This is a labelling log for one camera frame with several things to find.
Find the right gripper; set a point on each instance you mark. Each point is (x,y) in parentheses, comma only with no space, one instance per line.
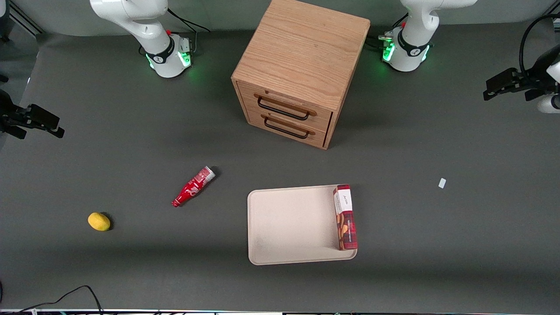
(9,117)

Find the black right wrist camera bracket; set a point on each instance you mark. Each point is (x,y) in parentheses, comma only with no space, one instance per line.
(13,131)

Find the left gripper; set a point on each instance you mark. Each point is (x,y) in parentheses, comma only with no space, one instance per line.
(534,80)

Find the red cola bottle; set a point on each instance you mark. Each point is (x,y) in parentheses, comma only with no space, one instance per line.
(192,187)

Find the red cookie box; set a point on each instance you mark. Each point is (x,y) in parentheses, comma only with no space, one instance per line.
(346,223)

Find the aluminium frame rail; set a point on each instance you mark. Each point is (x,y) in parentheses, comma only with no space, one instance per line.
(26,22)

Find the beige plastic tray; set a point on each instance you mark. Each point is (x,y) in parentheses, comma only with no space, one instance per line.
(293,225)

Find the black left wrist camera bracket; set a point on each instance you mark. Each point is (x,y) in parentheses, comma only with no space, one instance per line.
(533,96)

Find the yellow lemon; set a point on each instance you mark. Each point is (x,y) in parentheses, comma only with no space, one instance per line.
(99,221)

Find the wooden drawer cabinet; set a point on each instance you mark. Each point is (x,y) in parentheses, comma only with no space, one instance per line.
(302,52)

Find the small white paper tag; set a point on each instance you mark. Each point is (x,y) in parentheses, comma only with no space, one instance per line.
(442,183)

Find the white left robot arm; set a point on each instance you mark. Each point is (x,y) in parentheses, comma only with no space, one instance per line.
(411,39)

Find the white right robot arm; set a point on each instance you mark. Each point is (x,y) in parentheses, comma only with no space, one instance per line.
(148,26)

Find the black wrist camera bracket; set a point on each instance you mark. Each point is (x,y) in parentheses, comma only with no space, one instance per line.
(13,131)
(533,96)

